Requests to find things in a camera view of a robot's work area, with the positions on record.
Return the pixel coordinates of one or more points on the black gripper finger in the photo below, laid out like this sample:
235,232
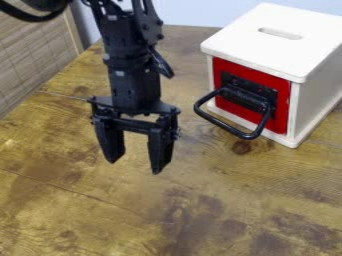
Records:
110,137
162,137

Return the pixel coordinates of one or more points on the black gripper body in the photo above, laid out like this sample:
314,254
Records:
134,106

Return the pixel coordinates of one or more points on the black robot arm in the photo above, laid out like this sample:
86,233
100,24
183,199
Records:
130,31

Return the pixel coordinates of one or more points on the red drawer front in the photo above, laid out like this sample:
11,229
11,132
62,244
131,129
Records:
259,86

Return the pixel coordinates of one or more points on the white wooden drawer box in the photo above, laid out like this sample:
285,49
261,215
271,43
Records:
293,44

